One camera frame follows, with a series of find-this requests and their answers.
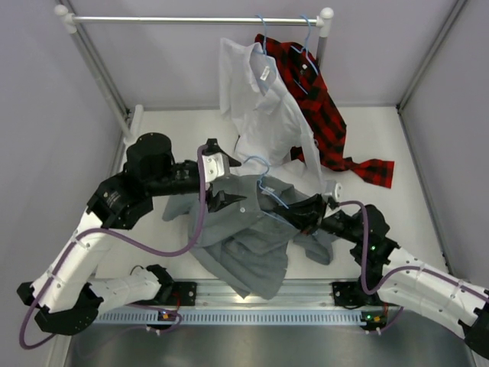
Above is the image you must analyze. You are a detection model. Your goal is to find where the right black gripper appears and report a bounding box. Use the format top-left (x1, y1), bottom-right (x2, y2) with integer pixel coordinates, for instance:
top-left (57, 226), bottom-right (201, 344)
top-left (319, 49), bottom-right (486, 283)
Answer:
top-left (274, 193), bottom-right (361, 244)

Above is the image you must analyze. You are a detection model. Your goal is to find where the light blue hanger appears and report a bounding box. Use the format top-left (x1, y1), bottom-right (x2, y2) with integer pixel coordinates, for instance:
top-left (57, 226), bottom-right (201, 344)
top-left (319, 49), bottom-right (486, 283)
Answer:
top-left (244, 154), bottom-right (318, 234)

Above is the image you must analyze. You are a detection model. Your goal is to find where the grey shirt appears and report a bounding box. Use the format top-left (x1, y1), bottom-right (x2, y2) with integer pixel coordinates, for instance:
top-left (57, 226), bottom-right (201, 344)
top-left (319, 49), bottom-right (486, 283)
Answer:
top-left (160, 174), bottom-right (339, 300)

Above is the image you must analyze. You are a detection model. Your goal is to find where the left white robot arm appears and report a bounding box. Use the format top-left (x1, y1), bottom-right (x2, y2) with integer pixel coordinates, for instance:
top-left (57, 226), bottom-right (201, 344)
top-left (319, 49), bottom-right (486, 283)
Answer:
top-left (17, 132), bottom-right (241, 349)

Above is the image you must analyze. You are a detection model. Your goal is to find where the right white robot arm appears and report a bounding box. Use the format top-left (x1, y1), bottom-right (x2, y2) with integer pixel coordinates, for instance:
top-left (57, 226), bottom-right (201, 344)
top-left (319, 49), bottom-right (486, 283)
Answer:
top-left (274, 194), bottom-right (488, 358)

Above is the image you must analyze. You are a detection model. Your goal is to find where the white shirt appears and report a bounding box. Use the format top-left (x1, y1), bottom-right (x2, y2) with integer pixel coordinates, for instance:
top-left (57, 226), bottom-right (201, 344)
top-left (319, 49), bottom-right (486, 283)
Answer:
top-left (219, 38), bottom-right (326, 193)

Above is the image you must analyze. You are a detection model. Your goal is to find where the red black plaid shirt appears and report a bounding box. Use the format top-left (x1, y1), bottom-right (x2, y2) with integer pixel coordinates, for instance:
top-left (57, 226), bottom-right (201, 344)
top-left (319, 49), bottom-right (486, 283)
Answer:
top-left (254, 34), bottom-right (394, 189)

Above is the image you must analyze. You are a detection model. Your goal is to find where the blue hanger under white shirt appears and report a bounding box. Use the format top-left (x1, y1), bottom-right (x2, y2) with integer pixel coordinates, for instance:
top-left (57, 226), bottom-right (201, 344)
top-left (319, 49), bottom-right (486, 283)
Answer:
top-left (255, 14), bottom-right (269, 57)

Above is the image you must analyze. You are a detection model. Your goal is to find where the blue hanger under plaid shirt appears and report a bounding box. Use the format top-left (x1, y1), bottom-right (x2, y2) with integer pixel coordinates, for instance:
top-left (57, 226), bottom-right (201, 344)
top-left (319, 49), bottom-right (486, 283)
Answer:
top-left (293, 15), bottom-right (319, 76)

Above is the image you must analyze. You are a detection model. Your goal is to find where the white rack foot bar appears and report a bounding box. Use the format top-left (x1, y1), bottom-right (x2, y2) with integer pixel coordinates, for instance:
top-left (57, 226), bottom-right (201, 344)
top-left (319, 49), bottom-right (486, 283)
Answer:
top-left (122, 104), bottom-right (144, 151)

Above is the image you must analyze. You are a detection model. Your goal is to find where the right rack upright pole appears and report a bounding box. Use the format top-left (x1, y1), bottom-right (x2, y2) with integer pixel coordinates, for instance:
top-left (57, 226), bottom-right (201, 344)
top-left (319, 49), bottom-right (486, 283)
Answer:
top-left (316, 27), bottom-right (329, 67)

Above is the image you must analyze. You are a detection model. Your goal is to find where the rack upright pole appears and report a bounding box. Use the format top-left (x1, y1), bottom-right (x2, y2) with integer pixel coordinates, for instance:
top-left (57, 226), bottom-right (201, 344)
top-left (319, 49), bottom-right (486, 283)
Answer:
top-left (316, 27), bottom-right (329, 67)
top-left (65, 24), bottom-right (134, 143)

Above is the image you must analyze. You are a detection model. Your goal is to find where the left rack upright pole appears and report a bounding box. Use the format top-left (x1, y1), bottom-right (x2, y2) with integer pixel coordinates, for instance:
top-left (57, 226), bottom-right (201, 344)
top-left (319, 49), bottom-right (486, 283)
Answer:
top-left (65, 24), bottom-right (134, 143)

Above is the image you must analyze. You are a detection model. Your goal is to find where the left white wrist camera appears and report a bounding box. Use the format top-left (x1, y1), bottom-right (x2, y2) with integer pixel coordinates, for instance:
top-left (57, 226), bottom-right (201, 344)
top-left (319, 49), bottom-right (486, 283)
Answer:
top-left (202, 153), bottom-right (231, 184)

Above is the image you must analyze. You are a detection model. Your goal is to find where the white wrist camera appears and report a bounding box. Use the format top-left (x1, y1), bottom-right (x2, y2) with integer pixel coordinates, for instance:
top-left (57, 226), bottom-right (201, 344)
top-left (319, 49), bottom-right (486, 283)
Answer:
top-left (322, 180), bottom-right (343, 209)
top-left (202, 153), bottom-right (231, 184)

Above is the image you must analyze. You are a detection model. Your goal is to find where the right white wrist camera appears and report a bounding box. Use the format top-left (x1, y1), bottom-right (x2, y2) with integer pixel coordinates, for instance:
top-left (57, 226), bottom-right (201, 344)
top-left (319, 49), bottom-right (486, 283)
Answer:
top-left (322, 180), bottom-right (343, 209)

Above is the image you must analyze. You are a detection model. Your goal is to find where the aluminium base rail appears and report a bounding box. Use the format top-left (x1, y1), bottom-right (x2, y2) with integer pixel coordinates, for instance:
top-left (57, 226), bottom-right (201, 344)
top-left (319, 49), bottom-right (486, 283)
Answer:
top-left (170, 279), bottom-right (383, 309)

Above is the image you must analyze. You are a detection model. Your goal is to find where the perforated cable duct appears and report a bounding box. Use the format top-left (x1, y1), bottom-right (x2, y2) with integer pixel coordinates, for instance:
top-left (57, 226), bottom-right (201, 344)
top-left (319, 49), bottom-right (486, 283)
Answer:
top-left (96, 307), bottom-right (368, 326)

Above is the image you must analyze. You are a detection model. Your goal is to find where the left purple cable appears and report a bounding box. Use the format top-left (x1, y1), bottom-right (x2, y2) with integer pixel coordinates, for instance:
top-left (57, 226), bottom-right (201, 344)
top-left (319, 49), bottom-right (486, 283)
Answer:
top-left (18, 144), bottom-right (209, 351)

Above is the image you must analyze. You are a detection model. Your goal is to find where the purple cable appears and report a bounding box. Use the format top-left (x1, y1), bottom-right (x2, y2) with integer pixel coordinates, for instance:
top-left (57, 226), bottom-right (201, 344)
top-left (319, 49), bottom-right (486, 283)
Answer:
top-left (18, 144), bottom-right (209, 351)
top-left (332, 200), bottom-right (489, 333)

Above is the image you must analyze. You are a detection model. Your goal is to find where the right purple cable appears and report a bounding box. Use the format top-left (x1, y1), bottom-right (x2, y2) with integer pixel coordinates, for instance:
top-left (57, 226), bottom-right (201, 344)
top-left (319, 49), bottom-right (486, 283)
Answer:
top-left (332, 200), bottom-right (489, 333)

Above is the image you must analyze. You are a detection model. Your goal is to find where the metal clothes rail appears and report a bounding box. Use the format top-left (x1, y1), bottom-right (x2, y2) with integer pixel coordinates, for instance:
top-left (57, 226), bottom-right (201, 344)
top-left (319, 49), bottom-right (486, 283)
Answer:
top-left (54, 5), bottom-right (335, 33)

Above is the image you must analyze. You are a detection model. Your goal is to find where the right aluminium frame post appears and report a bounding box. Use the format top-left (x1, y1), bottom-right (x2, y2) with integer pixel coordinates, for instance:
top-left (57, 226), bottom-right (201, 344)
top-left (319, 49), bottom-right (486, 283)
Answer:
top-left (396, 0), bottom-right (470, 115)

